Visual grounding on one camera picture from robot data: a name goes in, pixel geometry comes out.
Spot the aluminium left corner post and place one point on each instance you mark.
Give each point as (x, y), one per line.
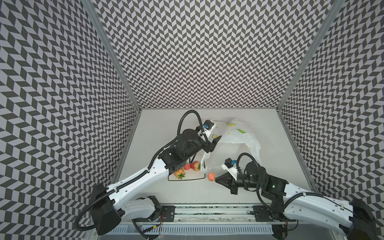
(95, 20)

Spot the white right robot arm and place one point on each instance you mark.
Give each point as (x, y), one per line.
(282, 201)

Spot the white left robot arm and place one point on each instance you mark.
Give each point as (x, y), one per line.
(110, 205)

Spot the red fake strawberry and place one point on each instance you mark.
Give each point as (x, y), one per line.
(180, 174)
(196, 166)

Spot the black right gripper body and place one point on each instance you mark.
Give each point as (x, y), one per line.
(232, 181)

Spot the white mat with black border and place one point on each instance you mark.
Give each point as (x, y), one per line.
(190, 175)

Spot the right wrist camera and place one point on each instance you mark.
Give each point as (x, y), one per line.
(230, 166)

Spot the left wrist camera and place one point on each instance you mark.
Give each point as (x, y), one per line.
(208, 127)

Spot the aluminium right corner post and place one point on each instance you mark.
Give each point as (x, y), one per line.
(321, 34)

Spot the small red fake fruit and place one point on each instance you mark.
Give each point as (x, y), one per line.
(187, 166)
(211, 177)

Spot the aluminium corner post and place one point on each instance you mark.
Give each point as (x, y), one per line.
(321, 34)
(95, 20)

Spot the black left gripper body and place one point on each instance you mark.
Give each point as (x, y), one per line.
(200, 145)

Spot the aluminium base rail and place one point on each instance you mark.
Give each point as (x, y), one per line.
(208, 220)

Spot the white plastic bag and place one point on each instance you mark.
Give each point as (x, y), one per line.
(236, 138)

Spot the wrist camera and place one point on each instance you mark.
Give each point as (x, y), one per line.
(230, 166)
(208, 127)

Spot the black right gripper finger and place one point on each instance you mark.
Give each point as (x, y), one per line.
(226, 178)
(232, 187)

